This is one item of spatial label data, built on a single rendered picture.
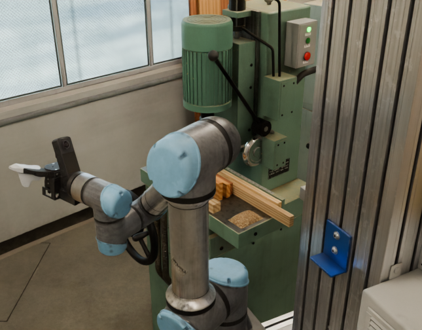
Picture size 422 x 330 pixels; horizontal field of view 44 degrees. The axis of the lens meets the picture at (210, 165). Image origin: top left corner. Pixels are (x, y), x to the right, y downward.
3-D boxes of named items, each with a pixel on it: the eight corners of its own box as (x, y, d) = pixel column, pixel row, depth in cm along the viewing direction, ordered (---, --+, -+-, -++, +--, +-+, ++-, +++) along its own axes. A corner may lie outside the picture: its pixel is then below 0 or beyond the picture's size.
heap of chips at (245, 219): (227, 219, 178) (228, 215, 177) (249, 209, 184) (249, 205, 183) (241, 228, 173) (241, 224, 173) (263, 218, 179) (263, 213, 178)
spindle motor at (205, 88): (173, 104, 193) (170, 18, 179) (211, 94, 203) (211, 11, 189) (203, 118, 181) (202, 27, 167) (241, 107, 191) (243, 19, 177)
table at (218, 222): (120, 188, 210) (118, 175, 207) (182, 165, 227) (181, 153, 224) (216, 261, 168) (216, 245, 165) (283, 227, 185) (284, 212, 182)
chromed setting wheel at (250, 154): (240, 169, 199) (241, 139, 193) (263, 159, 206) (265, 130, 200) (245, 171, 197) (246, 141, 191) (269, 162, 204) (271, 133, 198)
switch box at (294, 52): (283, 65, 194) (286, 21, 186) (301, 60, 199) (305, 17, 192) (296, 69, 189) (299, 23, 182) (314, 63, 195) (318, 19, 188)
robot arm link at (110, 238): (143, 241, 140) (140, 206, 135) (112, 262, 132) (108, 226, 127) (122, 231, 144) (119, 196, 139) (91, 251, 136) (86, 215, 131)
